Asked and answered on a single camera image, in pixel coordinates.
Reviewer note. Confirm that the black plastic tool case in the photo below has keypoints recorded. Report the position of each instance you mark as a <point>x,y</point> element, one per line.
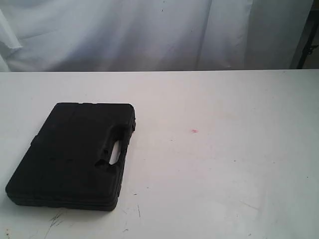
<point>77,158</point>

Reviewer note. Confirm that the white backdrop curtain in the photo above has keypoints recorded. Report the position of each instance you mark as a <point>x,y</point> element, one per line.
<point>149,35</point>

